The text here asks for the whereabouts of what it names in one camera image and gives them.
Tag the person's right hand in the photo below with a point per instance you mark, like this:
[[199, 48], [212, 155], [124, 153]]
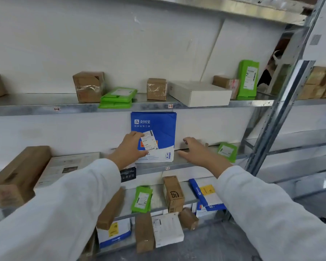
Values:
[[202, 157]]

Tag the small brown box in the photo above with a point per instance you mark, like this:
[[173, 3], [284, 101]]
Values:
[[144, 233], [111, 209], [188, 218]]

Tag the person's left hand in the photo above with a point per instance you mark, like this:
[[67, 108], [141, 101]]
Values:
[[127, 152]]

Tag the person's right forearm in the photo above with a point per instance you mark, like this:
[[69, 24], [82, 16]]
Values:
[[274, 214]]

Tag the brown box with white label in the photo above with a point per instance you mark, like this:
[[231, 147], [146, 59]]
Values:
[[183, 146]]

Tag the person's left forearm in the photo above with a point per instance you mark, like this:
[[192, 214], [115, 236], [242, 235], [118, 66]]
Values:
[[57, 209]]

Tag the brown box with black logo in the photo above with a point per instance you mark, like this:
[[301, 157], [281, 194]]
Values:
[[174, 194]]

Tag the tape-wrapped brown box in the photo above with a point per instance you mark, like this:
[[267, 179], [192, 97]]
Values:
[[88, 86], [156, 89]]

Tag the oblong brown box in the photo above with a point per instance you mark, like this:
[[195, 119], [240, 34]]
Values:
[[21, 173]]

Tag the white cardboard box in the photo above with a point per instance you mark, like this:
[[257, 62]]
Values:
[[68, 165], [201, 93]]

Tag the grey metal shelf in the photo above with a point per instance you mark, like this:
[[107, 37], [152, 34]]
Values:
[[301, 144], [43, 105]]

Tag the stack of small brown cartons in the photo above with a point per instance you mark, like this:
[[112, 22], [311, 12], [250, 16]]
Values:
[[317, 84]]

